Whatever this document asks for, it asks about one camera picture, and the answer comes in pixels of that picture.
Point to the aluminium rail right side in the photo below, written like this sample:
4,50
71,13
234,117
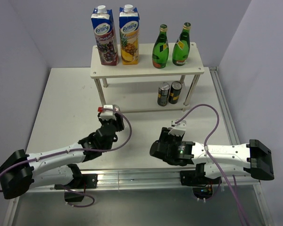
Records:
234,140

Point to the aluminium rail front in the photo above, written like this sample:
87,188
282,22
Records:
124,179

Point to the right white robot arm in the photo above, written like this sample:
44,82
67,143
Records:
252,158

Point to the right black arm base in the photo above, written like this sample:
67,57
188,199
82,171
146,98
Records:
203,188

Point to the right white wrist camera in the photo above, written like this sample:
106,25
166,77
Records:
177,129

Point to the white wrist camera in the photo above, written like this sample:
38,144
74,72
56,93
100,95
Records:
107,112
177,129

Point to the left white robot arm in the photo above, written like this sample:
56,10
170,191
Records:
22,172

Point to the green glass bottle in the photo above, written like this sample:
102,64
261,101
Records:
160,51
182,46

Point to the dark can yellow label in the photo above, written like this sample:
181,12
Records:
175,91

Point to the grape juice carton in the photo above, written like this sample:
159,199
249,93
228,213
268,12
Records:
105,35

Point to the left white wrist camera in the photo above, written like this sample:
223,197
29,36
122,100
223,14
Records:
107,112

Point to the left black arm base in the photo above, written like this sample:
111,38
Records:
74,194

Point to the aluminium rail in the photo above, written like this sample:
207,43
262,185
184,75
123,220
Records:
234,140
124,179

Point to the dark can top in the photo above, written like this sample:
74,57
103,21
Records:
163,93

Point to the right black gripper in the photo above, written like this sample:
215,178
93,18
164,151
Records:
164,135

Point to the pineapple juice carton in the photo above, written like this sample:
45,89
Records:
129,24

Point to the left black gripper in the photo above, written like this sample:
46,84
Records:
119,123

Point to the white two-tier shelf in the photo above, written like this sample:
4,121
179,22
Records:
134,88

